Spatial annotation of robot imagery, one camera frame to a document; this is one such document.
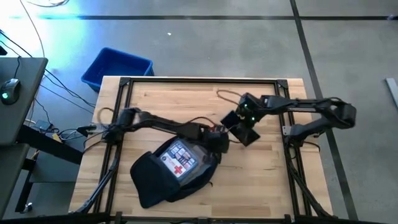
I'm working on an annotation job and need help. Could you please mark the black mouse cable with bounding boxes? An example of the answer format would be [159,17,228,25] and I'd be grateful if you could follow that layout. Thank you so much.
[14,55,22,80]

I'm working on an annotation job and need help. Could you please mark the grey metal bar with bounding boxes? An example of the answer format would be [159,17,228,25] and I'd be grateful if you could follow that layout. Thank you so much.
[385,77,398,108]

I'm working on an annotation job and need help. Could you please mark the blue first aid kit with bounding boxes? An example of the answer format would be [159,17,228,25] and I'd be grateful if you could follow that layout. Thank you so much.
[159,139,200,179]

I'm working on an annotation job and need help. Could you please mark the black floor cable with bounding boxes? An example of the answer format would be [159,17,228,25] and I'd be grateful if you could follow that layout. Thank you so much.
[0,29,98,109]

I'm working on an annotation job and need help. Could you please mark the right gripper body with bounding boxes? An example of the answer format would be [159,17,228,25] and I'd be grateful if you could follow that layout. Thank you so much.
[234,110,261,133]

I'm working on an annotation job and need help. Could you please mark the black computer mouse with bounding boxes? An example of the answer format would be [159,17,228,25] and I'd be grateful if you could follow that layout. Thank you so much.
[0,77,22,106]

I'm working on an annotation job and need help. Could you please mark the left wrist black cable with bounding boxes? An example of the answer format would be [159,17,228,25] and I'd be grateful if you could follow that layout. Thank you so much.
[185,116,224,133]

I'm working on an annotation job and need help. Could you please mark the blue plastic tub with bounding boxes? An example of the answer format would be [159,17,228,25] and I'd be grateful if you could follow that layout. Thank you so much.
[81,47,155,93]

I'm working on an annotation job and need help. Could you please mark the black aluminium table frame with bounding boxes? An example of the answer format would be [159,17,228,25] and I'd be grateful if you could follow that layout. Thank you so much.
[70,76,335,224]

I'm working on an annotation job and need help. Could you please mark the black power adapter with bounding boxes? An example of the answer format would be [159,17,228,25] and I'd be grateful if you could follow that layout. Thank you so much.
[32,119,54,132]

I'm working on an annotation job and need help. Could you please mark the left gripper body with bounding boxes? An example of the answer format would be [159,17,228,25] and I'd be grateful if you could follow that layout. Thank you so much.
[201,124,231,156]

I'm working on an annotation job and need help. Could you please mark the navy blue backpack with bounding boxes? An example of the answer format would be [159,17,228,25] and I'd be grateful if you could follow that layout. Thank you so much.
[129,135,223,209]

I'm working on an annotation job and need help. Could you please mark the black rectangular case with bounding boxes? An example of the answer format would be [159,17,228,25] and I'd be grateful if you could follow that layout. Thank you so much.
[220,110,261,147]

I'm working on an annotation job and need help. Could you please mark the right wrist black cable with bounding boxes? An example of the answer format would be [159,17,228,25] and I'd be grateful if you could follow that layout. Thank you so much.
[215,89,244,107]

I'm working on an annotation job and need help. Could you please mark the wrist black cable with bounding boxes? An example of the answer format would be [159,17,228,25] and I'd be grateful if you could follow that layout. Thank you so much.
[215,89,244,107]
[185,116,224,133]

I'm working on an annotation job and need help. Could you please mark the black desk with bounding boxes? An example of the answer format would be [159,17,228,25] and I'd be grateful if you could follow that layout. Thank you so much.
[0,57,85,218]

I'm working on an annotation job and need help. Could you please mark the white floor cable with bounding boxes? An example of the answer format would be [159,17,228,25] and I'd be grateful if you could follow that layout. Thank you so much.
[18,0,46,58]

